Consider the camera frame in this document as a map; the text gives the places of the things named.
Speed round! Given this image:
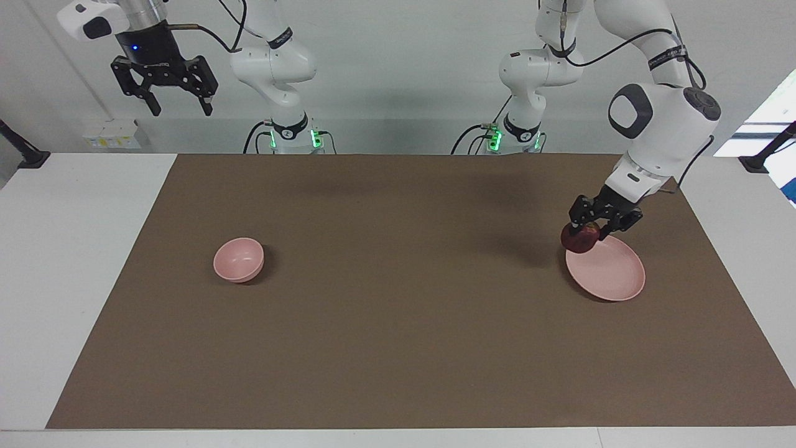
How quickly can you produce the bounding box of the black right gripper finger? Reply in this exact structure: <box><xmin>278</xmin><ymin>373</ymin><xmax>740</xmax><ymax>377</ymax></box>
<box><xmin>112</xmin><ymin>57</ymin><xmax>162</xmax><ymax>117</ymax></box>
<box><xmin>189</xmin><ymin>57</ymin><xmax>219</xmax><ymax>117</ymax></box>

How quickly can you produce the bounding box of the dark red apple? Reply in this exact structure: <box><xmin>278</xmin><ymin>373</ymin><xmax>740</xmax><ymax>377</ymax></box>
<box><xmin>560</xmin><ymin>222</ymin><xmax>601</xmax><ymax>254</ymax></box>

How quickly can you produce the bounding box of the pink plate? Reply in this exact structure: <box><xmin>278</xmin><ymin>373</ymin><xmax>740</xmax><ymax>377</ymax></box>
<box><xmin>565</xmin><ymin>233</ymin><xmax>646</xmax><ymax>302</ymax></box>

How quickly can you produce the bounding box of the pink bowl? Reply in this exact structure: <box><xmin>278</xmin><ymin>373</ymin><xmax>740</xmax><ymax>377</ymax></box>
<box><xmin>213</xmin><ymin>237</ymin><xmax>265</xmax><ymax>284</ymax></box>

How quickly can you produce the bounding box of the black clamp stand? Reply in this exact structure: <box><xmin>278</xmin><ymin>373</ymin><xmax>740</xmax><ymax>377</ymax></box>
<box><xmin>0</xmin><ymin>118</ymin><xmax>51</xmax><ymax>170</ymax></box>
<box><xmin>739</xmin><ymin>121</ymin><xmax>796</xmax><ymax>174</ymax></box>

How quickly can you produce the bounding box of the brown table mat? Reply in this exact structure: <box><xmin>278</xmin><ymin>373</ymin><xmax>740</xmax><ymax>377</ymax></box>
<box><xmin>45</xmin><ymin>154</ymin><xmax>796</xmax><ymax>430</ymax></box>

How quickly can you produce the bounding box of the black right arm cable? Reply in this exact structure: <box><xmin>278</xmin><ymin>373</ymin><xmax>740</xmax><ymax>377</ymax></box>
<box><xmin>168</xmin><ymin>0</ymin><xmax>277</xmax><ymax>54</ymax></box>

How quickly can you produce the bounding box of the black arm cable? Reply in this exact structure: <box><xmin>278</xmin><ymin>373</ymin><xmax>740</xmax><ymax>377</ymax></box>
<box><xmin>168</xmin><ymin>0</ymin><xmax>277</xmax><ymax>54</ymax></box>
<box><xmin>557</xmin><ymin>0</ymin><xmax>716</xmax><ymax>189</ymax></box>

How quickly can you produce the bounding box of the white wall socket box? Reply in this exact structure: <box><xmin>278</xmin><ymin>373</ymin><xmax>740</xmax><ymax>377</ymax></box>
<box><xmin>82</xmin><ymin>118</ymin><xmax>142</xmax><ymax>151</ymax></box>

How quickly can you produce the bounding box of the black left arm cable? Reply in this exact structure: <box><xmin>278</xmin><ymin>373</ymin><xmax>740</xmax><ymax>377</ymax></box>
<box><xmin>557</xmin><ymin>0</ymin><xmax>716</xmax><ymax>189</ymax></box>

